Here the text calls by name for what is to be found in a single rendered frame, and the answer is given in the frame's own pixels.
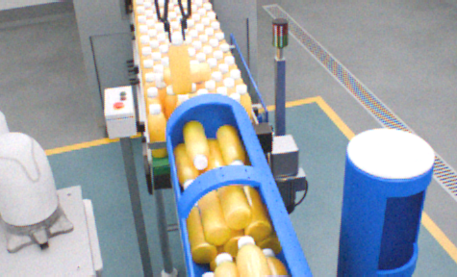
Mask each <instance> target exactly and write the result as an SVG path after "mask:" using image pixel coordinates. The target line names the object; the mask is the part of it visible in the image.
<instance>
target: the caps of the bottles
mask: <svg viewBox="0 0 457 277"><path fill-rule="evenodd" d="M191 1H192V2H193V1H194V0H191ZM202 1H205V0H195V1H194V5H191V10H192V11H195V10H197V7H196V6H201V5H202ZM136 2H137V4H142V3H143V7H137V12H139V13H141V12H143V11H144V8H149V7H151V10H152V11H151V10H148V11H144V14H145V15H147V16H150V15H152V14H153V11H155V7H154V5H152V6H151V2H154V0H150V1H145V2H143V0H136ZM173 4H177V0H172V4H168V9H172V8H173ZM203 7H204V9H200V10H197V13H195V14H193V15H192V16H191V17H192V20H187V27H188V26H193V24H194V23H193V21H194V20H199V19H200V14H205V13H206V10H209V9H211V8H212V5H211V4H210V3H205V4H204V5H203ZM174 10H175V12H171V13H168V21H169V18H173V17H176V13H179V12H180V8H179V7H175V8H174ZM145 15H140V16H138V20H139V21H146V16H145ZM153 17H154V19H147V21H146V24H147V25H154V20H158V17H157V15H156V14H153ZM179 17H182V15H180V16H178V17H176V19H177V21H172V22H171V23H170V26H171V28H170V32H171V33H172V28H178V27H179V22H180V18H179ZM207 17H208V18H207ZM207 17H205V18H202V19H201V24H196V25H195V30H191V31H190V37H186V41H183V42H184V43H190V42H191V37H196V36H197V31H202V30H204V24H209V23H210V19H212V18H215V17H216V14H215V13H207ZM209 18H210V19H209ZM162 23H163V22H162ZM162 23H158V24H155V25H154V26H155V29H156V30H161V29H163V27H164V25H163V24H164V23H163V24H162ZM147 25H140V32H146V31H147ZM211 27H212V28H207V29H205V35H199V40H200V41H194V42H193V43H192V46H193V48H200V47H201V41H207V40H208V35H212V34H213V33H214V29H216V28H219V23H218V22H213V23H212V24H211ZM155 29H150V30H148V31H147V33H148V36H141V37H140V41H141V42H148V41H149V36H156V35H157V31H156V30H155ZM179 31H180V32H174V33H173V34H172V35H173V36H174V35H182V33H181V32H182V31H181V26H180V27H179ZM164 32H165V29H164ZM165 34H166V35H168V32H165ZM165 34H158V35H157V39H158V40H164V39H165ZM223 37H224V34H223V33H216V38H212V39H210V40H209V45H205V46H204V47H203V53H197V55H196V58H197V61H190V63H199V62H198V61H205V58H206V56H205V53H212V46H216V45H218V39H223ZM158 40H155V39H154V40H150V46H151V47H156V46H159V42H158ZM165 42H166V44H167V45H172V44H171V42H168V38H167V39H166V41H165ZM167 45H161V46H159V50H160V52H162V53H164V52H166V51H168V46H167ZM210 45H212V46H210ZM193 48H188V50H189V53H190V56H191V55H193V54H194V53H195V50H194V49H193ZM219 50H220V51H215V52H214V57H215V58H216V59H220V58H222V57H223V52H221V51H227V50H229V45H228V44H221V45H219ZM160 52H154V53H152V54H151V57H152V59H153V60H157V59H161V63H162V64H168V57H163V58H161V53H160ZM150 53H151V48H150V47H149V46H146V47H142V54H150ZM216 59H208V60H207V62H208V64H209V66H215V65H216ZM224 60H225V63H221V64H220V65H219V66H218V69H219V71H221V72H224V71H228V65H227V64H228V63H234V57H225V59H224ZM143 64H144V66H145V67H150V66H152V65H153V61H152V60H145V61H143ZM162 64H156V65H154V66H153V71H154V72H157V73H159V72H162V71H164V67H163V66H162ZM155 78H156V77H155V74H154V73H153V72H150V73H146V75H145V79H146V81H153V80H155Z"/></svg>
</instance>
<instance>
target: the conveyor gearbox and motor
mask: <svg viewBox="0 0 457 277"><path fill-rule="evenodd" d="M273 139H274V143H275V144H273V151H272V152H271V153H268V167H269V168H270V171H271V175H272V176H273V179H274V180H275V184H276V187H277V188H278V191H279V193H280V195H281V197H282V201H283V203H284V205H285V207H286V211H287V212H288V214H291V213H292V212H293V211H294V209H295V207H296V206H297V205H298V204H300V203H301V202H302V201H303V200H304V197H305V196H306V194H307V192H308V181H307V179H306V175H305V174H304V171H303V169H302V167H300V168H299V151H300V149H298V148H297V146H296V143H295V141H294V140H293V137H292V135H287V136H282V137H277V138H273ZM302 190H305V192H304V196H303V197H302V198H301V200H300V201H299V202H298V203H296V205H295V200H296V192H297V191H302Z"/></svg>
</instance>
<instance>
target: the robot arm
mask: <svg viewBox="0 0 457 277"><path fill-rule="evenodd" d="M154 2H155V5H154V7H155V11H156V15H157V17H158V22H163V23H164V28H165V32H168V42H172V38H171V32H170V24H169V21H168V3H169V0H165V3H164V14H163V17H161V12H160V8H159V4H158V0H154ZM177 3H178V5H179V8H180V13H181V15H182V17H179V18H180V24H181V31H182V35H183V41H186V35H185V30H186V29H187V28H188V27H187V19H188V18H191V0H187V13H185V11H184V9H183V4H182V1H181V0H177ZM59 200H60V199H59V196H58V194H57V192H56V188H55V182H54V177H53V174H52V171H51V167H50V164H49V162H48V160H47V156H46V155H45V153H44V151H43V149H42V148H41V147H40V145H39V144H38V142H37V141H35V140H34V139H33V138H31V137H30V136H28V135H24V134H21V133H16V132H13V133H10V131H9V129H8V124H7V122H6V120H5V116H4V115H3V114H2V113H1V112H0V224H1V226H2V230H3V233H4V235H5V237H6V250H7V251H8V253H10V254H12V253H15V252H16V251H19V250H20V249H22V248H26V247H27V246H29V245H32V244H37V245H38V246H39V248H40V249H41V250H43V249H48V248H49V241H48V239H52V238H53V237H55V236H57V235H63V234H68V233H70V232H72V231H73V230H74V227H73V224H72V222H71V221H69V220H68V218H67V217H66V215H65V212H64V210H63V208H62V205H61V203H60V202H59Z"/></svg>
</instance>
